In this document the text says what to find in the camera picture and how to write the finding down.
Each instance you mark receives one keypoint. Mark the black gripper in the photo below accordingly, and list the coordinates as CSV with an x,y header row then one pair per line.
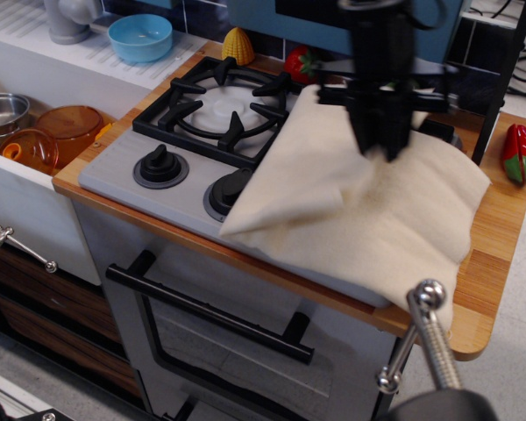
x,y
386,74

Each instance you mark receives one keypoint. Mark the cream cloth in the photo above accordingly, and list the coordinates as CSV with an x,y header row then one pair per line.
x,y
316,202

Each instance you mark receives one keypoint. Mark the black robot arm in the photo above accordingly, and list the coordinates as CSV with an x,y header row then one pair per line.
x,y
384,83

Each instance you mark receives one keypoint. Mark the red toy strawberry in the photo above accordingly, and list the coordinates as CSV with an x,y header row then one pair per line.
x,y
299,64

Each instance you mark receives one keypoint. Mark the blue toy microwave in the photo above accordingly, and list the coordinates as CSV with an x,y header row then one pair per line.
x,y
320,23

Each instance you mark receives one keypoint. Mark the red toy pepper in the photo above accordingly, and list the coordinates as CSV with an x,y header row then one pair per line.
x,y
514,154

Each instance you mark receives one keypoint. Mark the black stove grate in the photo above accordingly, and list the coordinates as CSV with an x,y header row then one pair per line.
x,y
221,111

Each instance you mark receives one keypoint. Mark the yellow toy corn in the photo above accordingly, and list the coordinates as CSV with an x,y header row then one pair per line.
x,y
238,46

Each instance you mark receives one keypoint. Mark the black middle stove knob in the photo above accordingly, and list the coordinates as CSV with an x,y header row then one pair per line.
x,y
221,195

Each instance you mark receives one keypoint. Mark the black stove knob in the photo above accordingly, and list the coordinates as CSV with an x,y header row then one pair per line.
x,y
221,195
160,169

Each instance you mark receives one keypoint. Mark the silver clamp screw right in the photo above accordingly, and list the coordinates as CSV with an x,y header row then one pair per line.
x,y
423,301

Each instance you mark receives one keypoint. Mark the silver clamp screw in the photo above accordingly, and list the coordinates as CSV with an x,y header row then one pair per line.
x,y
423,301
6,236

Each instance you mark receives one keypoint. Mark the grey toy stove top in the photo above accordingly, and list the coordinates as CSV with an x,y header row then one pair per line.
x,y
110,175

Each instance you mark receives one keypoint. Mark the black left stove knob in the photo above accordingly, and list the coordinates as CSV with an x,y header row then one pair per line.
x,y
160,169

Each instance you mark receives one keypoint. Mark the light blue plastic bowl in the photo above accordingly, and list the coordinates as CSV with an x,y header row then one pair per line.
x,y
141,38

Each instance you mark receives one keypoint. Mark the grey toy oven door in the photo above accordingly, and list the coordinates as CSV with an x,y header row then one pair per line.
x,y
181,358

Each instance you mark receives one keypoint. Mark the orange plastic pot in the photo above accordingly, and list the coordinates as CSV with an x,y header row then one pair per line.
x,y
74,127

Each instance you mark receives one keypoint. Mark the white toy sink unit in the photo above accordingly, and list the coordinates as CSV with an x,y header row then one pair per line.
x,y
40,75

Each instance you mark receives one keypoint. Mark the orange plastic lid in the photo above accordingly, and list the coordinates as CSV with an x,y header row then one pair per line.
x,y
33,148

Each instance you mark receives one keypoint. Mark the silver metal pot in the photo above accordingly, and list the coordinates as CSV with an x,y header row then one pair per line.
x,y
14,114

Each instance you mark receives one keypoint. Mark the silver clamp screw left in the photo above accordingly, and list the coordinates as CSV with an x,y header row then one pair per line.
x,y
6,236

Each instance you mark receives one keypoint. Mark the black metal stand post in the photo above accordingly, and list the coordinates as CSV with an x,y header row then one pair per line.
x,y
494,109

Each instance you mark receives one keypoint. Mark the black oven door handle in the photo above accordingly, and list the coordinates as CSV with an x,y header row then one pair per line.
x,y
288,343

